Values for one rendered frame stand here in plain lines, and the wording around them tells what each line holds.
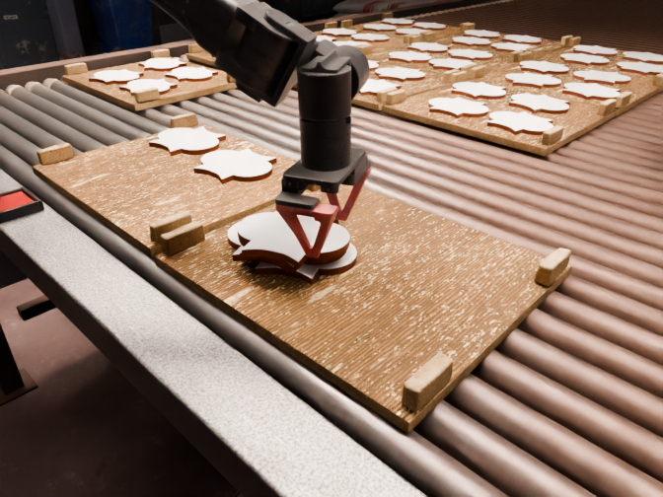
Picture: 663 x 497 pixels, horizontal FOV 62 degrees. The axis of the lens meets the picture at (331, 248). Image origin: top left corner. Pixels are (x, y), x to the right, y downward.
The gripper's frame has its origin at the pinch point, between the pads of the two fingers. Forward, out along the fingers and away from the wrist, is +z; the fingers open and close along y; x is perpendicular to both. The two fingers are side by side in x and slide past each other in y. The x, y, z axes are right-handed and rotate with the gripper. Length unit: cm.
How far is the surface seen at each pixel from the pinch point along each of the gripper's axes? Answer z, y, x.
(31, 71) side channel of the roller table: 4, 63, 115
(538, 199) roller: 7.4, 33.8, -23.8
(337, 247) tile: 0.6, -2.1, -2.1
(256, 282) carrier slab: 4.7, -6.8, 6.7
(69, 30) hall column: 45, 314, 351
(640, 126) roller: 8, 80, -43
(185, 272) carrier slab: 4.6, -8.0, 15.8
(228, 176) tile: 3.8, 18.1, 24.9
